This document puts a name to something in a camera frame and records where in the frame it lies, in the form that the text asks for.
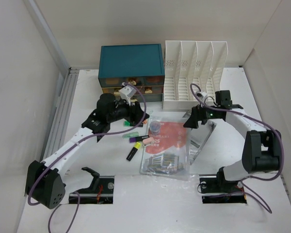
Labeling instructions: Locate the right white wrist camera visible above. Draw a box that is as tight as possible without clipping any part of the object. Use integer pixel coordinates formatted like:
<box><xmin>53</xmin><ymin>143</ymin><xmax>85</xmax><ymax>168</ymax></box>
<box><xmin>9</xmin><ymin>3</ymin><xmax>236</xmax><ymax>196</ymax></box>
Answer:
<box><xmin>195</xmin><ymin>91</ymin><xmax>208</xmax><ymax>103</ymax></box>

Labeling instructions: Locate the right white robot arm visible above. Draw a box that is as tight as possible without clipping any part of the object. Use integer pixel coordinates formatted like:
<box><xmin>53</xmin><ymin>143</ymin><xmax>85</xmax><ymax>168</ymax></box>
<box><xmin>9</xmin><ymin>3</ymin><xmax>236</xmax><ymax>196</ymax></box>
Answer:
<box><xmin>183</xmin><ymin>90</ymin><xmax>283</xmax><ymax>194</ymax></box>

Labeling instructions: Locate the red booklet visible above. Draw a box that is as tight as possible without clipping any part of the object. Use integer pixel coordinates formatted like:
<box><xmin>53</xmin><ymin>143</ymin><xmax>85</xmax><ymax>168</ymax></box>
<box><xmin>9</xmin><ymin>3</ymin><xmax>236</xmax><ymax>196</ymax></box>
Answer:
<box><xmin>139</xmin><ymin>116</ymin><xmax>190</xmax><ymax>181</ymax></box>

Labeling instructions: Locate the teal desktop drawer cabinet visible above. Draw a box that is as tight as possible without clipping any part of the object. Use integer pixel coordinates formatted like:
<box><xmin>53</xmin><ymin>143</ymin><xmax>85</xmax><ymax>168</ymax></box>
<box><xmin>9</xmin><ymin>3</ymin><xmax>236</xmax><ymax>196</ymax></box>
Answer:
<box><xmin>98</xmin><ymin>44</ymin><xmax>165</xmax><ymax>102</ymax></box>

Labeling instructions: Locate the grey setup guide manual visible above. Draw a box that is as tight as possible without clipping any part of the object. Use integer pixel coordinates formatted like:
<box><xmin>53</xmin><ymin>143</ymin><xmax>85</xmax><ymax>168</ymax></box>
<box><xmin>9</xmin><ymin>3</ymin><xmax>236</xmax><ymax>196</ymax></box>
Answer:
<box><xmin>183</xmin><ymin>120</ymin><xmax>217</xmax><ymax>165</ymax></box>

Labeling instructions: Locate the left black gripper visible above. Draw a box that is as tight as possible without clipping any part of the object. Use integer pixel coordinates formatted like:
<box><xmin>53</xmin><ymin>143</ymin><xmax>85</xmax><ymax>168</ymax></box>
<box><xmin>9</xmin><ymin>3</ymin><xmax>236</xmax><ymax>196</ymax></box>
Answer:
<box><xmin>107</xmin><ymin>96</ymin><xmax>148</xmax><ymax>125</ymax></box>

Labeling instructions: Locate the pink white stapler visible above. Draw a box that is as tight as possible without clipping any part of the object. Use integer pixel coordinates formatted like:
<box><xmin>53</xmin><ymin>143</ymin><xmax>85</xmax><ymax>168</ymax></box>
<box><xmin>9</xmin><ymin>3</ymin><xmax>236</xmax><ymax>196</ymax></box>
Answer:
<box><xmin>142</xmin><ymin>137</ymin><xmax>155</xmax><ymax>147</ymax></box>

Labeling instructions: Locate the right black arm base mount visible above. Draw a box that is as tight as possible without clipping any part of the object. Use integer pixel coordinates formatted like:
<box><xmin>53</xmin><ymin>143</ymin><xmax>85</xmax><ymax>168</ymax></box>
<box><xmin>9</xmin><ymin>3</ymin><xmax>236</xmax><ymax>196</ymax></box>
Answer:
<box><xmin>197</xmin><ymin>175</ymin><xmax>247</xmax><ymax>204</ymax></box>

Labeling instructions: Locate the purple cable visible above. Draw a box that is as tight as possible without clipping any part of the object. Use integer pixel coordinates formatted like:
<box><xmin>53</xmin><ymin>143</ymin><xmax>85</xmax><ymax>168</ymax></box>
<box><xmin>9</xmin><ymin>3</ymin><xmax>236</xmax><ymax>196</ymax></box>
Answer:
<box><xmin>26</xmin><ymin>82</ymin><xmax>148</xmax><ymax>233</ymax></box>
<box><xmin>189</xmin><ymin>83</ymin><xmax>285</xmax><ymax>215</ymax></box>

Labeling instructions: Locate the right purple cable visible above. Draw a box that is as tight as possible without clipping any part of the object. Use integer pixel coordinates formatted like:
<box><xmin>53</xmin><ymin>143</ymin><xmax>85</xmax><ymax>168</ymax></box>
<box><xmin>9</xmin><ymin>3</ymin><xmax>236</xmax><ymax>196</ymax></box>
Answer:
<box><xmin>189</xmin><ymin>83</ymin><xmax>285</xmax><ymax>215</ymax></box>

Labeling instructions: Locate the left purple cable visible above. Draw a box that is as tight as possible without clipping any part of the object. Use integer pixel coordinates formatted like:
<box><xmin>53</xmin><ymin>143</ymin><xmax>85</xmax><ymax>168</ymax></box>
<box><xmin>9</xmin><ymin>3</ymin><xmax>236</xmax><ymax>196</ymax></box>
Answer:
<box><xmin>26</xmin><ymin>82</ymin><xmax>148</xmax><ymax>233</ymax></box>

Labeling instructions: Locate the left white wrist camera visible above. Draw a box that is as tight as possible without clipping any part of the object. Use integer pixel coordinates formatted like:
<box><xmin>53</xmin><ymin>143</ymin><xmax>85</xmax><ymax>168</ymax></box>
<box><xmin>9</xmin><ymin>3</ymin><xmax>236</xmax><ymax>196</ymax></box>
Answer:
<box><xmin>119</xmin><ymin>85</ymin><xmax>136</xmax><ymax>104</ymax></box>

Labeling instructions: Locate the purple cap black highlighter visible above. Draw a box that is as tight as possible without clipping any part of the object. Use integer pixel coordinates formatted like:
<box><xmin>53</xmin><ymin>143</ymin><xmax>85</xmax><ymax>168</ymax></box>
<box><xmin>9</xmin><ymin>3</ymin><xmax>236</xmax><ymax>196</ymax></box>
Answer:
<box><xmin>129</xmin><ymin>135</ymin><xmax>149</xmax><ymax>143</ymax></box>

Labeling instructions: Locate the yellow cap black highlighter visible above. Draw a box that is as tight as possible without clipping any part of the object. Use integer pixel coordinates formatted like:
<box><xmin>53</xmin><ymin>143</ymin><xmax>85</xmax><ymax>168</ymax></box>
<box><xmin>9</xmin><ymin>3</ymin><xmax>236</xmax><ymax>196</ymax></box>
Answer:
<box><xmin>126</xmin><ymin>142</ymin><xmax>141</xmax><ymax>161</ymax></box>

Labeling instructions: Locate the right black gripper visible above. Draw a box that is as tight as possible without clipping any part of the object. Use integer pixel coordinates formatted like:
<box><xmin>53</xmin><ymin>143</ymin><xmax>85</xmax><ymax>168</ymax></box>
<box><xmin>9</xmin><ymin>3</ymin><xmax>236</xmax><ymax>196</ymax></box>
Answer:
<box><xmin>183</xmin><ymin>100</ymin><xmax>221</xmax><ymax>128</ymax></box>

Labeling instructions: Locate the pale green highlighter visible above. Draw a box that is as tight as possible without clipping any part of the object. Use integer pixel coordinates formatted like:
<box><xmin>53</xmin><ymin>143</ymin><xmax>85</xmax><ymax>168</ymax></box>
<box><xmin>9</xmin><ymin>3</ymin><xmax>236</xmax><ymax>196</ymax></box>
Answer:
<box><xmin>122</xmin><ymin>132</ymin><xmax>139</xmax><ymax>138</ymax></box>

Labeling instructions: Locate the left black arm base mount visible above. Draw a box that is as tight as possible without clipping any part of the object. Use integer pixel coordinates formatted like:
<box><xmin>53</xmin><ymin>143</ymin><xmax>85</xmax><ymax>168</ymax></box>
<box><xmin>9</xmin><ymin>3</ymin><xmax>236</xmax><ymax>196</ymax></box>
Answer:
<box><xmin>76</xmin><ymin>167</ymin><xmax>115</xmax><ymax>204</ymax></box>

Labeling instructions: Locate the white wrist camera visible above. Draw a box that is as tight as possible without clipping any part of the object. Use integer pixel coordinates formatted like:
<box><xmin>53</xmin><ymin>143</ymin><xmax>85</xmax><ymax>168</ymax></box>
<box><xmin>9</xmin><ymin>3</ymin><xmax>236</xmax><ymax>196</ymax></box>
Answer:
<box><xmin>195</xmin><ymin>91</ymin><xmax>208</xmax><ymax>103</ymax></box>
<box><xmin>119</xmin><ymin>85</ymin><xmax>136</xmax><ymax>104</ymax></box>

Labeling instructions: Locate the white file organizer rack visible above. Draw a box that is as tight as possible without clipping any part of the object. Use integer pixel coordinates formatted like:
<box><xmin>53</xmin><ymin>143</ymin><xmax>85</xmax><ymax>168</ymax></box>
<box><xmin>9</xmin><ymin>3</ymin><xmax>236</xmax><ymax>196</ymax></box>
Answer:
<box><xmin>162</xmin><ymin>40</ymin><xmax>228</xmax><ymax>111</ymax></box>

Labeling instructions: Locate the clear box of paper clips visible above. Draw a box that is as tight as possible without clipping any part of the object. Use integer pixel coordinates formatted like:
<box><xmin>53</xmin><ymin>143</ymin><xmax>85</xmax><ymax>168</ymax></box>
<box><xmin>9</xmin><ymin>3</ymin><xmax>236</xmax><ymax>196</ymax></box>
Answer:
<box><xmin>149</xmin><ymin>120</ymin><xmax>163</xmax><ymax>134</ymax></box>

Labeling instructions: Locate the green cap black highlighter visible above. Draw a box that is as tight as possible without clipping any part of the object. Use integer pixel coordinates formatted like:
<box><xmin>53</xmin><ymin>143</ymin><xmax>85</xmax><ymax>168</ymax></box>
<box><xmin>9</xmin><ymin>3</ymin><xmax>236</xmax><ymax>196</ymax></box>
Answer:
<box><xmin>124</xmin><ymin>121</ymin><xmax>144</xmax><ymax>127</ymax></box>

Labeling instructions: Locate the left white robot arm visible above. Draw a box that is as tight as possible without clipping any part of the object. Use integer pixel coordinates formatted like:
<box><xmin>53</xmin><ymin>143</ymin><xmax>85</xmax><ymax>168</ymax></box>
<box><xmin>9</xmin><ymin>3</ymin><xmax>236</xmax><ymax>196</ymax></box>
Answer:
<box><xmin>25</xmin><ymin>94</ymin><xmax>149</xmax><ymax>209</ymax></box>

